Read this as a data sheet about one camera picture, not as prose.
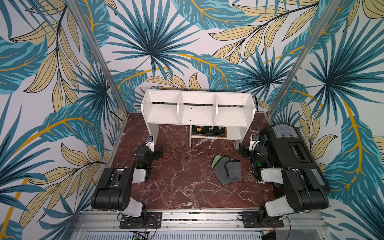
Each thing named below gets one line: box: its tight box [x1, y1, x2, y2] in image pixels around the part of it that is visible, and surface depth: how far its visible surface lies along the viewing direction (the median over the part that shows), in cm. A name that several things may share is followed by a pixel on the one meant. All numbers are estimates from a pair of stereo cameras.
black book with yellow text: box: [191, 125, 228, 139], surface depth 93 cm
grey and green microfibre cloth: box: [211, 154, 242, 185], surface depth 91 cm
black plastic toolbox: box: [260, 125, 330, 191], surface depth 83 cm
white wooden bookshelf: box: [141, 89, 256, 148], surface depth 85 cm
